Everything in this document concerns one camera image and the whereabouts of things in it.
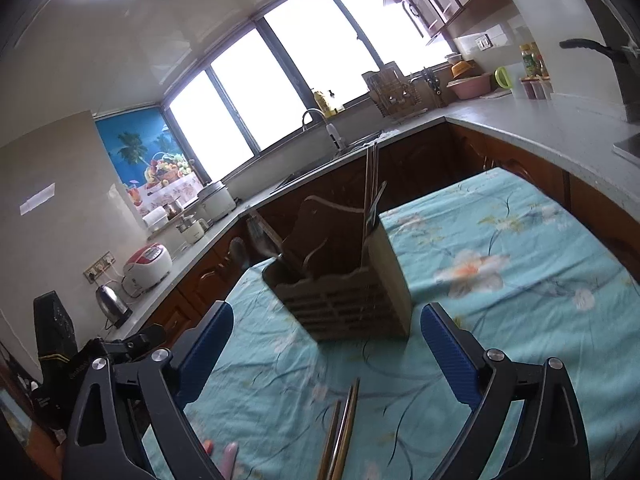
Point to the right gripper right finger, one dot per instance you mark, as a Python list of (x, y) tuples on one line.
[(549, 441)]

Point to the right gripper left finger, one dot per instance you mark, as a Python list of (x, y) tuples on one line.
[(118, 401)]

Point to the dark chopstick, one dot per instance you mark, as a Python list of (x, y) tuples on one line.
[(265, 239)]

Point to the person's left hand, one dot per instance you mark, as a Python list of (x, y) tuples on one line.
[(228, 457)]

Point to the steel electric kettle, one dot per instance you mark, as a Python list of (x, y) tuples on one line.
[(112, 306)]

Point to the white red rice cooker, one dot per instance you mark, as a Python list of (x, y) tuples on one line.
[(145, 269)]

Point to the floral teal tablecloth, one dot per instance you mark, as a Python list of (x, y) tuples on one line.
[(506, 263)]

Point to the red patterned chopstick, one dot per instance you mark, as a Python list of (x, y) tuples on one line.
[(344, 434), (329, 443)]

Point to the white electric pot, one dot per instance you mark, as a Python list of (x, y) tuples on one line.
[(214, 202)]

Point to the wooden utensil holder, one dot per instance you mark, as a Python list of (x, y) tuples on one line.
[(339, 276)]

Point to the tropical fruit poster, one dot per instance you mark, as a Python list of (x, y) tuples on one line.
[(148, 159)]

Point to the chrome sink faucet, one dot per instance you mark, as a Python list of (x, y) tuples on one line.
[(331, 131)]

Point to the yellow bottle on windowsill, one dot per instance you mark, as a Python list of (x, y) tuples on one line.
[(322, 103)]

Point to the condiment bottles rack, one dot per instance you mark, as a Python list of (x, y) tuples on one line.
[(536, 81)]

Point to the pink wash basin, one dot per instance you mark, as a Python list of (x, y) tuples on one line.
[(471, 87)]

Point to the green cup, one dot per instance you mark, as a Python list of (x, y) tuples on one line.
[(502, 78)]

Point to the wire dish rack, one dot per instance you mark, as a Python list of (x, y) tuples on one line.
[(394, 94)]

